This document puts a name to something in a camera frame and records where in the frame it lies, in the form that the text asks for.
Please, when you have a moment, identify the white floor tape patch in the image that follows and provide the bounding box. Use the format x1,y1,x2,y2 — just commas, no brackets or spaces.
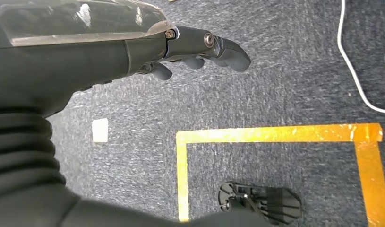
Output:
92,118,109,143

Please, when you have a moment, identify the ribbed grey left arm sleeve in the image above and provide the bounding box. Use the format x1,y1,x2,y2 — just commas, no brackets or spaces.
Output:
0,108,68,197

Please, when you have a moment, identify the yellow floor tape strip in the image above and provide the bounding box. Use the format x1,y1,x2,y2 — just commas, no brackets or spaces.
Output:
176,131,190,223
354,141,385,227
176,122,384,145

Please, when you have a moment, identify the black ribbed plastic foot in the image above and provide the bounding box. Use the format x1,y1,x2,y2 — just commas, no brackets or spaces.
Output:
218,181,303,226

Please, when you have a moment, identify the white floor cable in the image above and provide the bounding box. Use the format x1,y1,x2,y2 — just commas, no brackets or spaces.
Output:
336,0,385,114

